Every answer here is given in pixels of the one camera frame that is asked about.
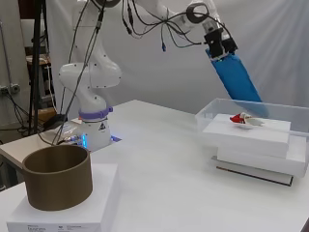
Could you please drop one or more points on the brown round tub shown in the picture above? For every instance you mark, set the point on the brown round tub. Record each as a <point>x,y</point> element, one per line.
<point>58,180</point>

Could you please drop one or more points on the small white flat box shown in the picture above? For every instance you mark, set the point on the small white flat box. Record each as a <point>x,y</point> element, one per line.
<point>244,138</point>

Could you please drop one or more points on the clear plastic box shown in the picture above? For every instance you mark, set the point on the clear plastic box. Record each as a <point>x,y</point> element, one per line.
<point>225,109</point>

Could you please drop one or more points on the black power adapter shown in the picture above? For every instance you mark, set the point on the black power adapter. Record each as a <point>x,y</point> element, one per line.
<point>55,121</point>

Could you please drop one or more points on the grey wall socket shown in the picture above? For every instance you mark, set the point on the grey wall socket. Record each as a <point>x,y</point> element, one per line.
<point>9,88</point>

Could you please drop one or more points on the white seven-joint robot arm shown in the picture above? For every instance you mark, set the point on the white seven-joint robot arm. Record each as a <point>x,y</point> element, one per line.
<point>90,75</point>

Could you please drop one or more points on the light wooden side table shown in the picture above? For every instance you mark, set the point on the light wooden side table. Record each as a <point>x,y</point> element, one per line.
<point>19,150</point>

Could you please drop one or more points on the white hanging sheet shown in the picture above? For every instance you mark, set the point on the white hanging sheet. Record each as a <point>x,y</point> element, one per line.
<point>167,74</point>

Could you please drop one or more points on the black tripod stand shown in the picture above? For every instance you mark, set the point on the black tripod stand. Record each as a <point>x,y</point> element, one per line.
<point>36,80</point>

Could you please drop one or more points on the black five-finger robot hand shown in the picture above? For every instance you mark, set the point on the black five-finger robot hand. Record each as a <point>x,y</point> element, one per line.
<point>220,42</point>

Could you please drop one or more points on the brown cardboard box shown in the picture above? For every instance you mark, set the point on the brown cardboard box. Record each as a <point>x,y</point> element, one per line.
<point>46,114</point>

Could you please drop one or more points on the blue plastic lid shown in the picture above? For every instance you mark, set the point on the blue plastic lid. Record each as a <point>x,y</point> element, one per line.
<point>236,80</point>

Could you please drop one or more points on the white flat stand box with print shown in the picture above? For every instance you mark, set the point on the white flat stand box with print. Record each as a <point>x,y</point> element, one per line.
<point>80,212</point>

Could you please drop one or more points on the red and white small toy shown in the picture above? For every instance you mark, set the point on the red and white small toy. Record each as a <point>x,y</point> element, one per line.
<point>239,118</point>

